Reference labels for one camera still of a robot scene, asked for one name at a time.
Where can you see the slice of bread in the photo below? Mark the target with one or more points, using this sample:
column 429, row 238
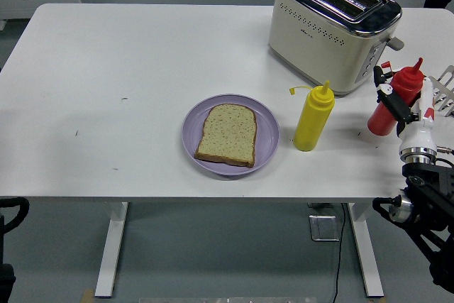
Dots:
column 228, row 132

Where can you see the metal floor socket plate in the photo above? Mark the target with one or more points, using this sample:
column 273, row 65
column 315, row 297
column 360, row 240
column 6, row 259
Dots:
column 323, row 228

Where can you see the yellow squeeze bottle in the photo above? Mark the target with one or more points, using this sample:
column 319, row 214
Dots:
column 314, row 118

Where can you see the cream and chrome toaster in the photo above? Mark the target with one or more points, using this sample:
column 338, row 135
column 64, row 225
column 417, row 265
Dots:
column 312, row 44

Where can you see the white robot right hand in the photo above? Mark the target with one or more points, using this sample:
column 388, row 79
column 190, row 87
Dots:
column 416, row 136

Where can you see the white table leg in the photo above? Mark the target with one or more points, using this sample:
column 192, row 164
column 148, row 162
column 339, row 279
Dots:
column 110, row 246
column 365, row 246

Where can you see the red squeeze bottle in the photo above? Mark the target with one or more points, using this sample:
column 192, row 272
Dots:
column 408, row 86

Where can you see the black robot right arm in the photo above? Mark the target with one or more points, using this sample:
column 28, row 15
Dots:
column 425, row 182

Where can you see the purple round plate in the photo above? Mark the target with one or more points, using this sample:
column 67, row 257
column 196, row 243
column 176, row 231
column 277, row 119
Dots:
column 269, row 129

